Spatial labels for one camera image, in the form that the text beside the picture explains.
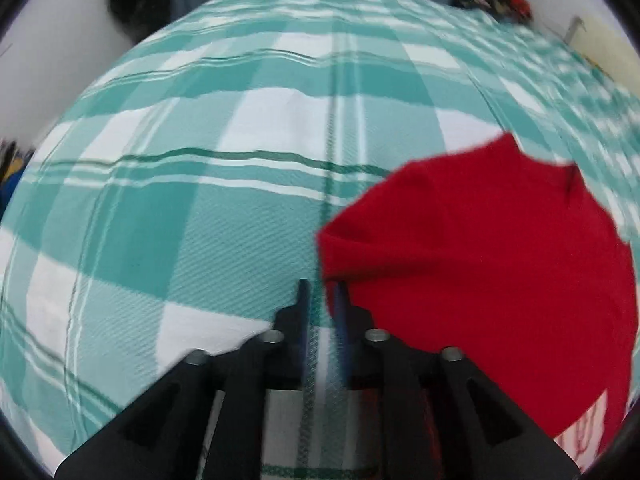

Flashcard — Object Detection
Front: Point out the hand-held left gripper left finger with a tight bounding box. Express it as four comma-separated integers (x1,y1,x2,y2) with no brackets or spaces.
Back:
54,279,313,480

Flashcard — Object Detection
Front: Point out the green plaid bed blanket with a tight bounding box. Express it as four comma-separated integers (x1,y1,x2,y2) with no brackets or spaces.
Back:
0,0,640,480

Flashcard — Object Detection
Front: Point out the red knit sweater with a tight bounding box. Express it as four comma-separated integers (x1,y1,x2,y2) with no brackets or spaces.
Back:
317,132,640,461

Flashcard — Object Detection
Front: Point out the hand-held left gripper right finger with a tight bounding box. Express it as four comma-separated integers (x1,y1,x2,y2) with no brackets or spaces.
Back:
332,280,581,480

